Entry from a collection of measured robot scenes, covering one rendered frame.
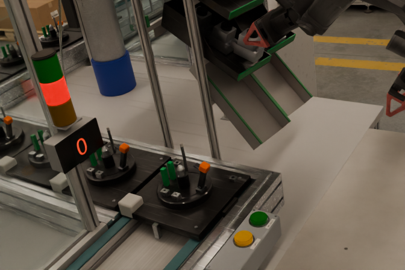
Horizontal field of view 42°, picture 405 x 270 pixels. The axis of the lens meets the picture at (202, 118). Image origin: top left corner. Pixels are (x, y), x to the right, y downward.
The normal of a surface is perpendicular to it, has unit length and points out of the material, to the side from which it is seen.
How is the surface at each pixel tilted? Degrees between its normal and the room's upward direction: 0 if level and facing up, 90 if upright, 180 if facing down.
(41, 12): 90
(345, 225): 0
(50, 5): 90
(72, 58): 90
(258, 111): 45
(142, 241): 0
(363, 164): 0
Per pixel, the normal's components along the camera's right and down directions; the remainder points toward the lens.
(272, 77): 0.39, -0.45
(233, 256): -0.16, -0.87
